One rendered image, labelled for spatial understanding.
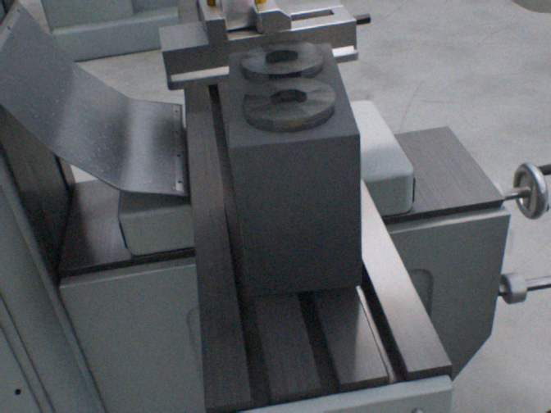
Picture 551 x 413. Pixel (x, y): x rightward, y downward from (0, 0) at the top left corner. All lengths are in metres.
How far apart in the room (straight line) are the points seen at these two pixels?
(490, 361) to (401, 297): 1.25
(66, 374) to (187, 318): 0.23
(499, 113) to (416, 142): 1.77
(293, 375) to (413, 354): 0.11
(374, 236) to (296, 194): 0.18
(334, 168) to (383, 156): 0.52
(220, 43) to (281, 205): 0.57
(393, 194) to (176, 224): 0.36
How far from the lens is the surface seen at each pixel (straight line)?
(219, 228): 0.78
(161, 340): 1.21
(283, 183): 0.59
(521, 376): 1.89
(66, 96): 1.12
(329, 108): 0.59
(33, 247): 1.06
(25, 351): 1.15
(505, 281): 1.31
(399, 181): 1.07
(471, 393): 1.83
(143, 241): 1.06
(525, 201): 1.39
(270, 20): 1.13
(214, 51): 1.14
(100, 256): 1.12
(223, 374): 0.62
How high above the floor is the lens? 1.43
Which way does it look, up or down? 36 degrees down
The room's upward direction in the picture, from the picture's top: 6 degrees counter-clockwise
